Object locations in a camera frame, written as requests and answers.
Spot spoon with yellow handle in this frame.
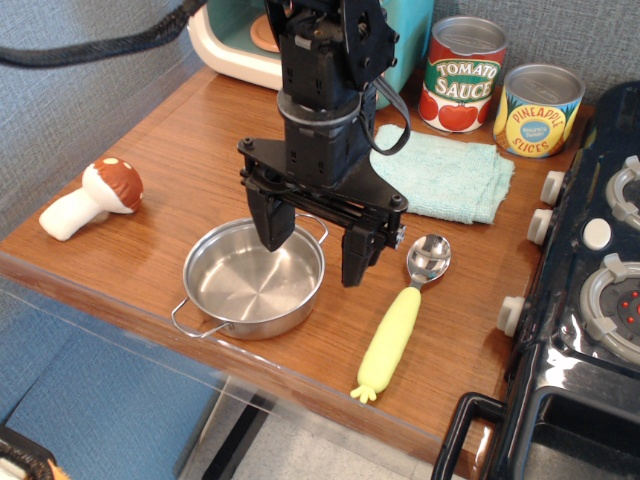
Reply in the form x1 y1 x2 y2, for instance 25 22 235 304
350 234 452 404

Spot pineapple slices can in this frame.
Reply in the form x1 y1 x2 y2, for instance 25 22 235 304
493 64 586 159

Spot black bin with orange item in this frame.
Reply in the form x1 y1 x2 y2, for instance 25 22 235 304
1 425 70 480

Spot tomato sauce can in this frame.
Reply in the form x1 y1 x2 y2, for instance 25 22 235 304
418 16 508 133

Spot black toy stove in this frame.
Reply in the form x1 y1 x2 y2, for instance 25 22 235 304
432 81 639 479

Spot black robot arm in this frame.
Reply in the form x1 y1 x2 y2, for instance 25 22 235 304
238 1 408 287

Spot stainless steel pot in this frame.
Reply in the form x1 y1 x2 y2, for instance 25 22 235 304
171 213 329 340

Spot plush brown white mushroom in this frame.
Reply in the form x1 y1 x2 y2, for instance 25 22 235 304
39 157 144 241

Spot white stove knob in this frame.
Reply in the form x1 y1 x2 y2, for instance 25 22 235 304
540 171 565 206
497 296 525 337
527 209 553 246

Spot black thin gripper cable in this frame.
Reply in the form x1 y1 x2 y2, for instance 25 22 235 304
357 74 412 156

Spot black braided cable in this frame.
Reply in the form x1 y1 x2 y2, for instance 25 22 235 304
0 0 207 69

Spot white stove knob middle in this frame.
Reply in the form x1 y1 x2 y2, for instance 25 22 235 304
527 209 553 246

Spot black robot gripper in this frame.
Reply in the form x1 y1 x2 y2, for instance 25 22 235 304
237 92 408 287

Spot white stove knob bottom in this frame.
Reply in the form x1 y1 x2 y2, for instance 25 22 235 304
497 296 525 337

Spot light blue folded cloth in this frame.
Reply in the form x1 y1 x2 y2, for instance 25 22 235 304
370 132 515 225

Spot white stove knob top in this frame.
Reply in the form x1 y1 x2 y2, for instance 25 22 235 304
540 171 565 206

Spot teal toy microwave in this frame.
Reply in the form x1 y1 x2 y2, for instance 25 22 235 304
189 1 434 111

